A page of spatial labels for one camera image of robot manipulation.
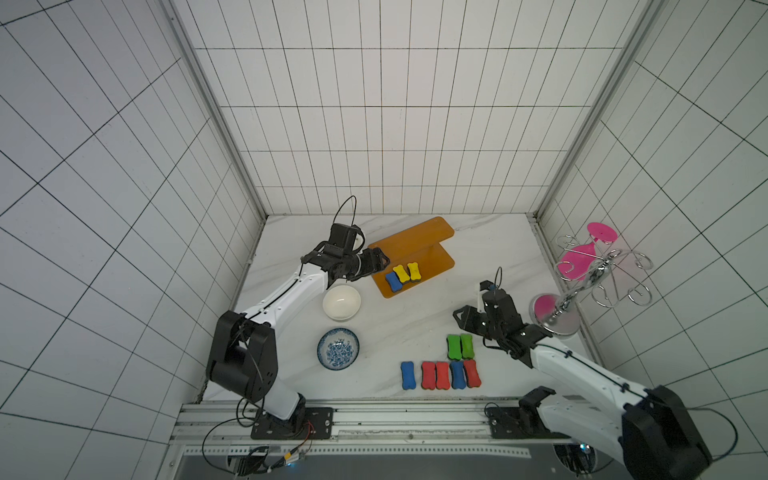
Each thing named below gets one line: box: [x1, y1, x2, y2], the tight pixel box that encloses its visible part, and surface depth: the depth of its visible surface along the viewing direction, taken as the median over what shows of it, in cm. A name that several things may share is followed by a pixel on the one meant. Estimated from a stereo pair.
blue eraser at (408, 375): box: [400, 361, 416, 390], surface depth 82 cm
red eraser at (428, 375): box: [421, 361, 435, 390], surface depth 83 cm
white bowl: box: [322, 284, 362, 321], surface depth 92 cm
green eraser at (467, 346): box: [460, 333, 475, 359], surface depth 85 cm
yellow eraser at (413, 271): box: [406, 261, 422, 282], surface depth 102 cm
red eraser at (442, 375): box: [435, 361, 450, 390], surface depth 81 cm
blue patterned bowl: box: [316, 327, 360, 371], surface depth 85 cm
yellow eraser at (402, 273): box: [393, 264, 411, 283], surface depth 102 cm
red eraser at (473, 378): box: [463, 359, 482, 388], surface depth 81 cm
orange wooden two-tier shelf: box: [368, 216, 455, 298], surface depth 100 cm
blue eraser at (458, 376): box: [450, 361, 467, 389], surface depth 81 cm
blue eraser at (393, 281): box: [386, 272, 402, 292], surface depth 100 cm
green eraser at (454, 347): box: [447, 334, 462, 360], surface depth 86 cm
